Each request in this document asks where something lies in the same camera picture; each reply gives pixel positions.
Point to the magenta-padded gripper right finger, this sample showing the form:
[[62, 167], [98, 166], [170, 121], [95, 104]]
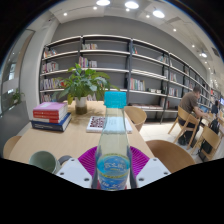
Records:
[[151, 170]]

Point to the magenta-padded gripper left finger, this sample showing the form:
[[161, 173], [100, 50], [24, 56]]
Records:
[[75, 170]]

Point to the clear water bottle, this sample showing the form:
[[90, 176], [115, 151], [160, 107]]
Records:
[[112, 143]]

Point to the wooden curved-back chair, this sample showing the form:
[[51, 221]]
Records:
[[136, 116], [170, 155]]

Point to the grey-green patterned mug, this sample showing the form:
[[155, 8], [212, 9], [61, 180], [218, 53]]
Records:
[[43, 160]]

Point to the dark blue book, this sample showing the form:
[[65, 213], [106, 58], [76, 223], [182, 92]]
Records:
[[50, 126]]

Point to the white patterned-cover book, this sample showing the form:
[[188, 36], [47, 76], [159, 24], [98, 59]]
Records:
[[95, 123]]

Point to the red book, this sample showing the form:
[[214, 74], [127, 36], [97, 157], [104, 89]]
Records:
[[48, 116]]

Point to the pink book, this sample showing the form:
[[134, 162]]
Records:
[[50, 106]]

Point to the person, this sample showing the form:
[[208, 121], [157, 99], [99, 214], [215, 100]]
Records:
[[190, 103], [216, 107]]

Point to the green potted plant, white pot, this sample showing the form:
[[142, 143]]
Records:
[[81, 83]]

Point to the small green window plant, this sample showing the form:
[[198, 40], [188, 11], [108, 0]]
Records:
[[16, 96]]

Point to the grey bookshelf unit with books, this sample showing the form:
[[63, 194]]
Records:
[[150, 63]]

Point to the ceiling lights group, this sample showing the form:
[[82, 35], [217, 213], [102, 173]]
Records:
[[131, 5]]

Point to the wooden slat-frame chair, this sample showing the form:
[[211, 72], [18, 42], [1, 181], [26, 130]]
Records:
[[185, 120], [208, 136]]

